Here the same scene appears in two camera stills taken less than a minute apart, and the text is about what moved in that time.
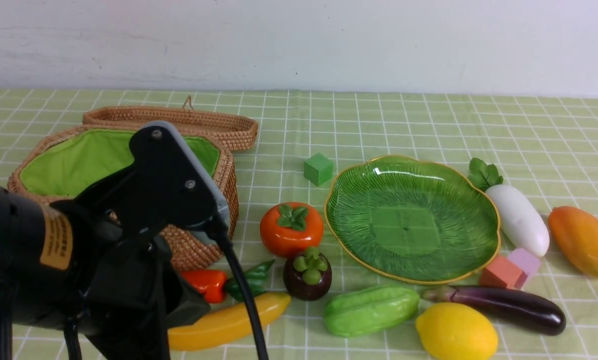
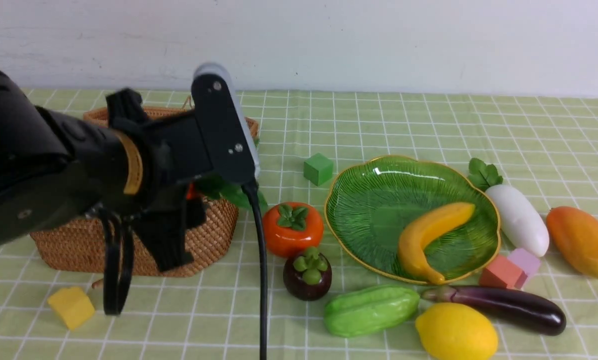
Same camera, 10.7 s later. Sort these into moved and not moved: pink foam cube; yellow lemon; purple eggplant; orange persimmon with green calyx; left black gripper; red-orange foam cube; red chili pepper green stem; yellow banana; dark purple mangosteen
Moved: yellow banana; red chili pepper green stem; left black gripper
Not moved: purple eggplant; red-orange foam cube; pink foam cube; yellow lemon; dark purple mangosteen; orange persimmon with green calyx
